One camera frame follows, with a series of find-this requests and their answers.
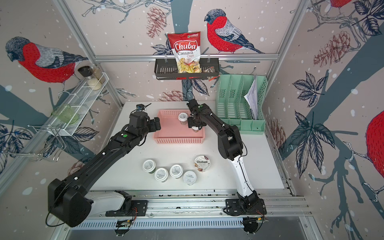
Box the green plastic file organizer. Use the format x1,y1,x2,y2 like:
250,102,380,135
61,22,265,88
216,75,268,135

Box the black lid spice jar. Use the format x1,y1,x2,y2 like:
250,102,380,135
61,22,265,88
78,66,102,91

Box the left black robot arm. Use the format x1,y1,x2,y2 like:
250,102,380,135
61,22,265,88
48,111,161,227

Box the green yogurt cup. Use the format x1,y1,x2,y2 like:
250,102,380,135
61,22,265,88
183,171,197,186
142,159,156,174
169,164,184,179
155,168,169,183

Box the red Chuba chips bag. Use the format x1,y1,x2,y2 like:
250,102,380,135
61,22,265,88
168,32,202,74

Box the white yogurt bottle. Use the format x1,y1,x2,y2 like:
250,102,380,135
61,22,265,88
192,127,200,133
178,113,189,125

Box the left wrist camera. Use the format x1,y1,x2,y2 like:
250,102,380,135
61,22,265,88
136,104,146,112

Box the pink plastic basket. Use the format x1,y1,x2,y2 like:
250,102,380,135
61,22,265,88
154,109,205,144

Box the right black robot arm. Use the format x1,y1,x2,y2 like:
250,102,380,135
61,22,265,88
187,99,260,212

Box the papers in organizer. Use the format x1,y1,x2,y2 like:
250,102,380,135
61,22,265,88
244,76,258,120

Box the black wire wall basket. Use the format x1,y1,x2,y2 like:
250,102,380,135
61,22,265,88
154,58,220,80

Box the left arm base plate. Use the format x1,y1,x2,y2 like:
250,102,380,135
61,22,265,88
105,199,149,217

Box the wire rack hanger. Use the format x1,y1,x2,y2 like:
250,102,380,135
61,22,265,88
1,125,69,163

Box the Chobani yogurt cup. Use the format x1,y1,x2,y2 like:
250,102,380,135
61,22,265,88
194,155,211,172

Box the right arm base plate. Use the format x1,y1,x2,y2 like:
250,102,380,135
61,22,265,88
223,199,267,217

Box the green glass cup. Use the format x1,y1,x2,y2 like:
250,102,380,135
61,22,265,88
52,104,79,125

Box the white wire wall shelf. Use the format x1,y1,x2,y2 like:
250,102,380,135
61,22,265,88
46,73,110,136

